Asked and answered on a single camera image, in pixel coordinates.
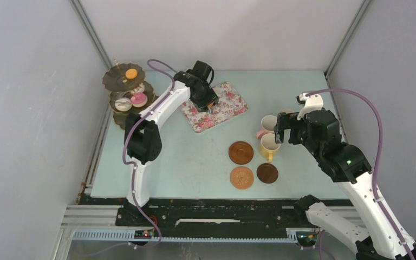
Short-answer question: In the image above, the yellow mug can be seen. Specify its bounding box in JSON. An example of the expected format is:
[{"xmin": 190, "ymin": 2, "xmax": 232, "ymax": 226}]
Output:
[{"xmin": 259, "ymin": 133, "xmax": 281, "ymax": 163}]

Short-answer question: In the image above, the pink mug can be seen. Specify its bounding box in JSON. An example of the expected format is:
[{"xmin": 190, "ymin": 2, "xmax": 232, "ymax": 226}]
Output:
[{"xmin": 256, "ymin": 115, "xmax": 277, "ymax": 140}]

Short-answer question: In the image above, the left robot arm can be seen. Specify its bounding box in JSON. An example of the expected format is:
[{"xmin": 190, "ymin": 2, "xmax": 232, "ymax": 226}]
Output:
[{"xmin": 122, "ymin": 61, "xmax": 219, "ymax": 226}]

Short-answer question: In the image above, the dark brown wooden coaster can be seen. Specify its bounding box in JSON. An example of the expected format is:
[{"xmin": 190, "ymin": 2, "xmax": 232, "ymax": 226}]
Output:
[{"xmin": 256, "ymin": 163, "xmax": 279, "ymax": 184}]

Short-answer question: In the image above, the white chocolate-drizzled donut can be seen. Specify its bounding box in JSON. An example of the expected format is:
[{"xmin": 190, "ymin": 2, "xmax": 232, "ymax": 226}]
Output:
[
  {"xmin": 130, "ymin": 83, "xmax": 145, "ymax": 95},
  {"xmin": 114, "ymin": 97, "xmax": 133, "ymax": 112}
]

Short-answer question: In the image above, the light brown wooden coaster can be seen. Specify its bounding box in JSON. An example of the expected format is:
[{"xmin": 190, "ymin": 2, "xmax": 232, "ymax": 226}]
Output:
[{"xmin": 228, "ymin": 141, "xmax": 254, "ymax": 165}]

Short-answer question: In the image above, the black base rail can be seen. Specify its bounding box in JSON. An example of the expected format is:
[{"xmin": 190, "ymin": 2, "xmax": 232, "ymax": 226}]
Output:
[{"xmin": 64, "ymin": 197, "xmax": 367, "ymax": 245}]

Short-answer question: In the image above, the three-tier dark dessert stand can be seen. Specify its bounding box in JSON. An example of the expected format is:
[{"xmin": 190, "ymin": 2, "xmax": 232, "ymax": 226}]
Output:
[{"xmin": 102, "ymin": 63, "xmax": 159, "ymax": 130}]

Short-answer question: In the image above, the woven rattan coaster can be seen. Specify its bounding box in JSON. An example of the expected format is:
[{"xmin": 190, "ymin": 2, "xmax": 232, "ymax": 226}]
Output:
[{"xmin": 230, "ymin": 166, "xmax": 254, "ymax": 190}]

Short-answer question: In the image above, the orange round biscuit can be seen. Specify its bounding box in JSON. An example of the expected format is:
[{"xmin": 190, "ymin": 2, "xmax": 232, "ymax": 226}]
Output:
[{"xmin": 125, "ymin": 68, "xmax": 138, "ymax": 80}]

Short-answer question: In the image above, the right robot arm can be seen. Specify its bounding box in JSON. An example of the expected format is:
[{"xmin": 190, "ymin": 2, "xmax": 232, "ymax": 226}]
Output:
[{"xmin": 274, "ymin": 109, "xmax": 416, "ymax": 259}]

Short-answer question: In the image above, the pink frosted donut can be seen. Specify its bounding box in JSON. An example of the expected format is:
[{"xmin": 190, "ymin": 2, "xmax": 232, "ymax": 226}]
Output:
[{"xmin": 131, "ymin": 93, "xmax": 148, "ymax": 108}]

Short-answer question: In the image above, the floral rectangular tray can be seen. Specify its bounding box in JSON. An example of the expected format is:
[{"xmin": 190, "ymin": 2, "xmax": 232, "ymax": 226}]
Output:
[{"xmin": 180, "ymin": 81, "xmax": 249, "ymax": 133}]

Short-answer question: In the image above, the green mug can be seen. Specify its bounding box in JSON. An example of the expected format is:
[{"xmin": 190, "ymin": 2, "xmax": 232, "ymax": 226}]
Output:
[{"xmin": 280, "ymin": 108, "xmax": 294, "ymax": 114}]

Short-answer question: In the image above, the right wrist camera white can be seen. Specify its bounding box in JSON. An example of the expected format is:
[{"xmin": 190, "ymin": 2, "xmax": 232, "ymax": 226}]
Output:
[{"xmin": 296, "ymin": 93, "xmax": 324, "ymax": 120}]

